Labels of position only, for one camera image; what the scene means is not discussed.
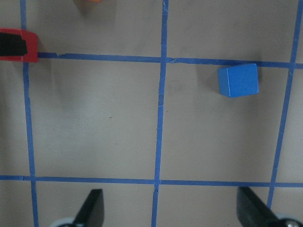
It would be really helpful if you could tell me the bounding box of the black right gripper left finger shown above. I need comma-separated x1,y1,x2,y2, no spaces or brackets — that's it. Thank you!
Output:
72,189,104,227

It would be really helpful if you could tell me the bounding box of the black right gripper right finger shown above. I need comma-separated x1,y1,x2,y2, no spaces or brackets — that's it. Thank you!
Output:
236,187,279,227

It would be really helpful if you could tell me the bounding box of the red wooden block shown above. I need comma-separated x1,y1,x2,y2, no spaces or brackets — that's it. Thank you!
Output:
0,28,38,62

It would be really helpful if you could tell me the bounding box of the blue wooden block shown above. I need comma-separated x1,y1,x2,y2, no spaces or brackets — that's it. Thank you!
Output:
217,63,259,98

